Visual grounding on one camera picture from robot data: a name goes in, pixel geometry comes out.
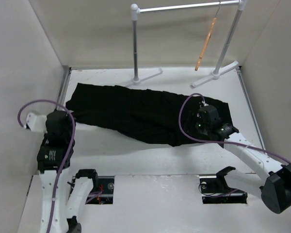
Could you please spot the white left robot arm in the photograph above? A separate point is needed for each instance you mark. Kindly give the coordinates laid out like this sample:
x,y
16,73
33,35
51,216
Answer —
x,y
64,196

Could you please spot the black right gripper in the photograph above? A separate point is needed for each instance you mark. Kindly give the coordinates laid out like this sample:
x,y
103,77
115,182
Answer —
x,y
192,119

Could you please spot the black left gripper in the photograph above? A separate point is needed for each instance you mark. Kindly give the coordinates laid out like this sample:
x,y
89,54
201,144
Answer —
x,y
45,129

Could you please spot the black trousers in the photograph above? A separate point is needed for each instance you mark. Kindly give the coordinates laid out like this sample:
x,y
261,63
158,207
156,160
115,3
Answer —
x,y
147,115

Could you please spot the wooden clothes hanger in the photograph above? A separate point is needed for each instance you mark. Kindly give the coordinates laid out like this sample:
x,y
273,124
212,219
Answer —
x,y
206,41

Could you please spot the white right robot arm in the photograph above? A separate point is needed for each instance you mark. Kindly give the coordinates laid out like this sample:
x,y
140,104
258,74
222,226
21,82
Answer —
x,y
272,179

